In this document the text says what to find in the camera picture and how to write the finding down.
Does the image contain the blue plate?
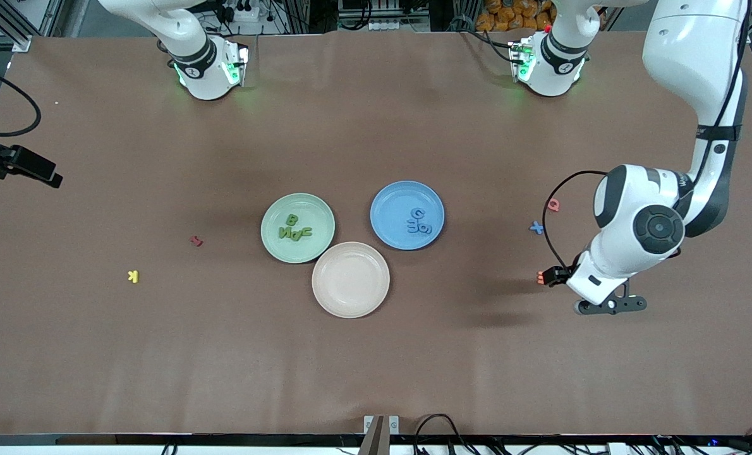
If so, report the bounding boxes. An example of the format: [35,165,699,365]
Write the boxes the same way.
[370,181,446,251]

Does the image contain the beige plate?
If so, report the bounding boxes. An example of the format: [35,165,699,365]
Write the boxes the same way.
[312,241,391,319]

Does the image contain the green plate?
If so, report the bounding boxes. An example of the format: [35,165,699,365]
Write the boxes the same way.
[261,193,336,264]

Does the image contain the white power strip with plugs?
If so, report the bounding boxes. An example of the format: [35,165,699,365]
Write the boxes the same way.
[221,0,260,23]

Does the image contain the pile of orange objects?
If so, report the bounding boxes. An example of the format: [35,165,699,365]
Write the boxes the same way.
[476,0,557,32]

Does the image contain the black cable loop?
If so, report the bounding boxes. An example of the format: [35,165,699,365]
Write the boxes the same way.
[414,414,478,455]

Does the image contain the grey metal table bracket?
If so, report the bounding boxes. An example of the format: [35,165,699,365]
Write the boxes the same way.
[363,415,400,437]

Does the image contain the grey camera post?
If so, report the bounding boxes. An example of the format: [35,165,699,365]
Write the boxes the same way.
[358,415,386,455]

